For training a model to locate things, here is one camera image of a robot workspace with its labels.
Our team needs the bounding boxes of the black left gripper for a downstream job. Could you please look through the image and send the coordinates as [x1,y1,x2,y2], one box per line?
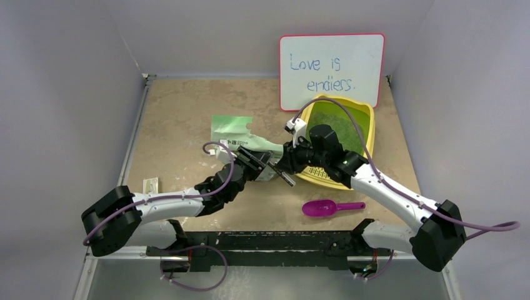
[226,146,272,202]

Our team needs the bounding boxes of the yellow sifting litter tray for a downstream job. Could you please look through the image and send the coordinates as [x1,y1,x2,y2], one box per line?
[294,94,376,191]

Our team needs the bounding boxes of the green cat litter bag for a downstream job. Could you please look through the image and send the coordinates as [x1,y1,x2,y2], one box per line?
[211,115,283,164]

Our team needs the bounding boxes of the purple plastic litter scoop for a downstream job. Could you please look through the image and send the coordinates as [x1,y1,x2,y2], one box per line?
[302,199,366,218]

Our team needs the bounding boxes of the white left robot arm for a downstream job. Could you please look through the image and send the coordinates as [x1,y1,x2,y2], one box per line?
[81,147,273,257]

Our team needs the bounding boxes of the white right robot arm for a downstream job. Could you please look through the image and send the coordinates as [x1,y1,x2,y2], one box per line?
[275,119,466,272]

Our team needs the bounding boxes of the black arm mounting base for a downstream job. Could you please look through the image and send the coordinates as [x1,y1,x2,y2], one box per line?
[146,221,391,274]

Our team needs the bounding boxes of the green cat litter granules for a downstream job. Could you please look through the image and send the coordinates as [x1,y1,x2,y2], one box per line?
[308,112,364,154]

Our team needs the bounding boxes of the pink framed whiteboard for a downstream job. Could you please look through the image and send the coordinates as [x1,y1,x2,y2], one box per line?
[279,33,386,111]

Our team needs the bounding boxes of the small white red card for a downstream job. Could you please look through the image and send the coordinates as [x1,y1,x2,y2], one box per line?
[142,177,160,194]

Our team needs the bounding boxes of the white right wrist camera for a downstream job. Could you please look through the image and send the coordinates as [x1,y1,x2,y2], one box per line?
[284,117,307,148]

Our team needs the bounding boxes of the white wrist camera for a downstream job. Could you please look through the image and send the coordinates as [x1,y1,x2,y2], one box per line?
[207,144,233,164]
[284,117,307,148]

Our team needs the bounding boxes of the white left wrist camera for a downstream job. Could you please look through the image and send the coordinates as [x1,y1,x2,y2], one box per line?
[207,144,233,164]

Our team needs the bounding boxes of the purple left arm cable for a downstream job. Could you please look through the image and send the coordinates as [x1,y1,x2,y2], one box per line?
[82,141,236,247]

